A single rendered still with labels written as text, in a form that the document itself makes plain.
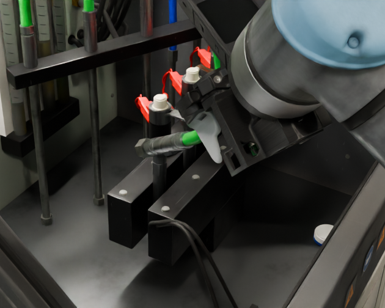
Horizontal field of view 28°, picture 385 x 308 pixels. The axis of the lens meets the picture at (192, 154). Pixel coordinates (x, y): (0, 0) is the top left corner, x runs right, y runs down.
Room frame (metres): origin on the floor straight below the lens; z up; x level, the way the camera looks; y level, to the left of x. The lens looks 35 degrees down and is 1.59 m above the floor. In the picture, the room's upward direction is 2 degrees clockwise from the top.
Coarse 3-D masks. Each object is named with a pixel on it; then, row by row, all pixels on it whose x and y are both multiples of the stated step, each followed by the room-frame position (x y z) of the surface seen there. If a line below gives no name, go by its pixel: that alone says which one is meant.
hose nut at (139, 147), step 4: (140, 140) 0.70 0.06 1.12; (144, 140) 0.69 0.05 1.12; (136, 144) 0.70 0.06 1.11; (140, 144) 0.69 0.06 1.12; (136, 148) 0.69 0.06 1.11; (140, 148) 0.69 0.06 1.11; (136, 152) 0.69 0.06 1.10; (140, 152) 0.69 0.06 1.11; (144, 152) 0.69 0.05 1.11; (144, 156) 0.69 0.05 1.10; (148, 156) 0.69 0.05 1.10; (152, 156) 0.69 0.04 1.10
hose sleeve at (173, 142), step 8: (168, 136) 0.66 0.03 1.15; (176, 136) 0.65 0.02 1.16; (144, 144) 0.69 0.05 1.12; (152, 144) 0.67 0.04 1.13; (160, 144) 0.66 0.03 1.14; (168, 144) 0.65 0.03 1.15; (176, 144) 0.64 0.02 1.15; (184, 144) 0.64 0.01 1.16; (152, 152) 0.68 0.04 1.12; (160, 152) 0.67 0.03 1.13
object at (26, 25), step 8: (24, 0) 0.88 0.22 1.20; (24, 8) 0.88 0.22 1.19; (24, 16) 0.88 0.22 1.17; (24, 24) 0.89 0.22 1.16; (32, 24) 0.89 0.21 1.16; (24, 32) 0.88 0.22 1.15; (32, 32) 0.89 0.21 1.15; (216, 56) 0.61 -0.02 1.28; (216, 64) 0.60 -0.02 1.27; (184, 136) 0.64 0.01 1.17; (192, 136) 0.63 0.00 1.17; (192, 144) 0.63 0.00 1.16
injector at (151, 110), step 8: (168, 104) 0.80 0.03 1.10; (152, 112) 0.79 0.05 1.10; (160, 112) 0.78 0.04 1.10; (152, 120) 0.79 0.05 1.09; (160, 120) 0.78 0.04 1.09; (168, 120) 0.79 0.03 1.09; (152, 128) 0.79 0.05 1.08; (160, 128) 0.78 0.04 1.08; (168, 128) 0.79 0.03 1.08; (152, 136) 0.79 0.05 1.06; (160, 136) 0.78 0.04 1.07; (168, 152) 0.78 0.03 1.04; (176, 152) 0.78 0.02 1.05; (160, 160) 0.79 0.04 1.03; (160, 168) 0.79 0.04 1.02; (160, 176) 0.79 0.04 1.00; (160, 184) 0.79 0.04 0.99; (160, 192) 0.79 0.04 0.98
